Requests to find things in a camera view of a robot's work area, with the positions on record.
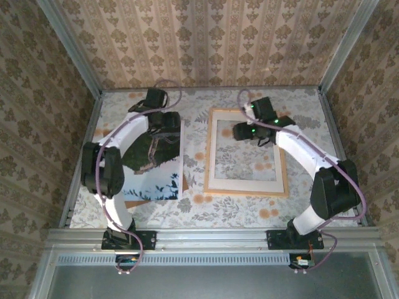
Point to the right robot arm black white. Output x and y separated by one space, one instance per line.
333 193

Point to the grey metal panel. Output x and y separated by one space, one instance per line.
212 281

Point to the aluminium mounting rail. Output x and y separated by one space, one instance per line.
212 238

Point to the brown backing board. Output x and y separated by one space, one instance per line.
137 204

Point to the aluminium table end rail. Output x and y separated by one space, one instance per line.
218 88

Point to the white picture mat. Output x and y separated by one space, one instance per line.
243 185

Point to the aluminium table side rail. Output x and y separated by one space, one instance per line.
91 123
336 140

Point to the aluminium corner post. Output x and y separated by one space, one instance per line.
71 50
346 46

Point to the light wooden picture frame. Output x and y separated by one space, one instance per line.
246 193

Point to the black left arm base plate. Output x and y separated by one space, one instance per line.
146 240

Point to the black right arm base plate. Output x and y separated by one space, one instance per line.
277 240

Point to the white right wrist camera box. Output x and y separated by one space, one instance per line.
248 110

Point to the small circuit board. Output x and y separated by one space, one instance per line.
127 260
300 261

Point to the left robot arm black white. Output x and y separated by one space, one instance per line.
103 168

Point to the photo with dark foliage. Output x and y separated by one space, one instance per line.
156 187

